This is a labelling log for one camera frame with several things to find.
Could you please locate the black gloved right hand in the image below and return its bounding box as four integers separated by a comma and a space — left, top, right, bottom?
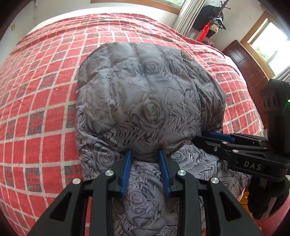
247, 176, 289, 220

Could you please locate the red hanging bag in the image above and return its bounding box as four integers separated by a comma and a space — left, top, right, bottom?
196, 21, 212, 42

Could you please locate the yellow wall switch plate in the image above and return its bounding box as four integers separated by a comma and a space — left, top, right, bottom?
11, 24, 16, 31

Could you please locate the pink sleeve right forearm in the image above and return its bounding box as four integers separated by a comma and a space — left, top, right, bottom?
255, 197, 289, 236

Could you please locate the dark wooden headboard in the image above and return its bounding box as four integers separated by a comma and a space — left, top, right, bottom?
222, 40, 268, 128

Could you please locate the wooden coat rack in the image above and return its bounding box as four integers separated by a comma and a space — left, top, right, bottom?
208, 0, 231, 30

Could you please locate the white striped curtain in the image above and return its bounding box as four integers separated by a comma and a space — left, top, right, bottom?
173, 0, 206, 36

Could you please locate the red plaid bed blanket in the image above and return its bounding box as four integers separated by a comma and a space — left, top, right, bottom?
1, 13, 264, 235

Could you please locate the wooden framed window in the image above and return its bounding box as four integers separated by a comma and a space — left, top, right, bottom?
90, 0, 182, 15
240, 11, 289, 79

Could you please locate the grey quilted floral jacket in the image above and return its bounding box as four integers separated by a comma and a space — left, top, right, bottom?
76, 42, 249, 235

